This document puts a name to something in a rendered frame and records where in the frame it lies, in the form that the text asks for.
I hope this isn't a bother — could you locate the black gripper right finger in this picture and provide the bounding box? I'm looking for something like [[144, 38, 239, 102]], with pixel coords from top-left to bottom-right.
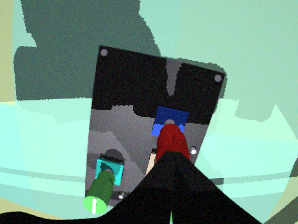
[[170, 152, 262, 224]]

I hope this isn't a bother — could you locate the dark grey circuit board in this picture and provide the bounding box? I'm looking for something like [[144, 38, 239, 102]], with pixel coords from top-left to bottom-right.
[[82, 45, 225, 214]]

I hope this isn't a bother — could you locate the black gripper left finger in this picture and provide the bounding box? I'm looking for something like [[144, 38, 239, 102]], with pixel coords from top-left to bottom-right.
[[0, 151, 176, 224]]

